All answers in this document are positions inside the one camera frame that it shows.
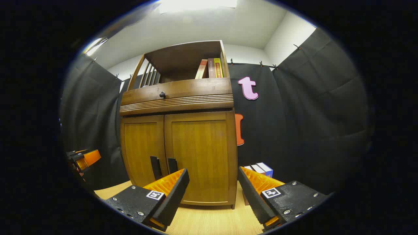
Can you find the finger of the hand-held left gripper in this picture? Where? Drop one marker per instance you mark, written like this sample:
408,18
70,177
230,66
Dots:
91,157

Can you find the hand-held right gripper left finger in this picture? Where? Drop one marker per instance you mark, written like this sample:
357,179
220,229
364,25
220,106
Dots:
173,202

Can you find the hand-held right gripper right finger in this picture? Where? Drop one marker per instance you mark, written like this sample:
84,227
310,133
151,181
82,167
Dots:
254,202

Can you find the wooden shoe cabinet door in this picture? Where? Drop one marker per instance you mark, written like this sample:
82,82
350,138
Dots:
202,147
140,147

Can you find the wooden double-door shoe cabinet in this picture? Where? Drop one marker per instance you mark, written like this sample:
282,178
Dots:
183,57

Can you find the wooden cabinet drawer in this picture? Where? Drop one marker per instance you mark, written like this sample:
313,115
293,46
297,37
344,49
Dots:
196,88

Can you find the orange-brown book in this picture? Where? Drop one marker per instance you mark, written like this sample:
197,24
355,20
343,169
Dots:
257,168

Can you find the blue book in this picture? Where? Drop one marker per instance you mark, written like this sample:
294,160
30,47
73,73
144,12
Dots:
266,169

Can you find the black backdrop cloth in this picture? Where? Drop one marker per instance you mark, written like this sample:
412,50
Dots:
310,114

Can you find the red and cream book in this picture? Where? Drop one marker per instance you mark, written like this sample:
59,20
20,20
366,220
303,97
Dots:
201,69

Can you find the maroon book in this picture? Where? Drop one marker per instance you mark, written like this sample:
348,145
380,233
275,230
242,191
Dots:
211,68

